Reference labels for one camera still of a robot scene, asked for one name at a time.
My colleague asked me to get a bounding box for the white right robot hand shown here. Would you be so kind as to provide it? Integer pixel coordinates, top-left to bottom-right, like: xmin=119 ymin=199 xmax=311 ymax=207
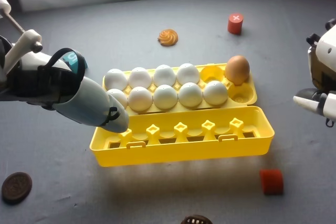
xmin=293 ymin=18 xmax=336 ymax=128

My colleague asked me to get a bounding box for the brown toy egg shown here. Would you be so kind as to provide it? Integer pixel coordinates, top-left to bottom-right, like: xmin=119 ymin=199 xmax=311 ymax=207
xmin=225 ymin=55 xmax=250 ymax=86

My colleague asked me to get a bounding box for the yellow plastic egg box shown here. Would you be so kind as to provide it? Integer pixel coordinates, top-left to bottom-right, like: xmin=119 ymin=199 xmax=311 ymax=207
xmin=89 ymin=62 xmax=275 ymax=167

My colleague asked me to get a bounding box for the red cylinder with white cross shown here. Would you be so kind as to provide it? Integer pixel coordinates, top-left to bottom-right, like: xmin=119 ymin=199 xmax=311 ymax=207
xmin=227 ymin=13 xmax=245 ymax=36

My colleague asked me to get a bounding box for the red arch block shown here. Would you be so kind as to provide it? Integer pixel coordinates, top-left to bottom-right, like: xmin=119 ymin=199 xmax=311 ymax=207
xmin=259 ymin=169 xmax=285 ymax=196

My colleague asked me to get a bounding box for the orange swirl toy cookie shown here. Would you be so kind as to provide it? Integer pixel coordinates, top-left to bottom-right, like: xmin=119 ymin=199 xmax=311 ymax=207
xmin=157 ymin=28 xmax=180 ymax=47

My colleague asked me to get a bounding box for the brown toy basket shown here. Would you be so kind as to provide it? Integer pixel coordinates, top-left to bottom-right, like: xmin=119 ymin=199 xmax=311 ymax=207
xmin=181 ymin=215 xmax=213 ymax=224

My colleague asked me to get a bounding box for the teal number block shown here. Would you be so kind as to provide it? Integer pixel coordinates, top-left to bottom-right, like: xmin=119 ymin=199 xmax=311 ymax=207
xmin=62 ymin=50 xmax=88 ymax=71

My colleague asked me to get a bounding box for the grey table cloth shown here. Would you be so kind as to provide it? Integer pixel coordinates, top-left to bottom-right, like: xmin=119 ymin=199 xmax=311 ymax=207
xmin=0 ymin=0 xmax=336 ymax=224

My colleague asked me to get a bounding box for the round chocolate toy cookie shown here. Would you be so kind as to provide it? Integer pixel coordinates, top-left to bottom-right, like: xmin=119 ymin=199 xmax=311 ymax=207
xmin=1 ymin=172 xmax=33 ymax=205

